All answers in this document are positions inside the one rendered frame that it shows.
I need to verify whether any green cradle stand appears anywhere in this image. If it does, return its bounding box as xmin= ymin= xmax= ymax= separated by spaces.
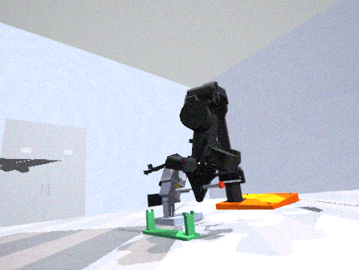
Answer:
xmin=143 ymin=209 xmax=201 ymax=241

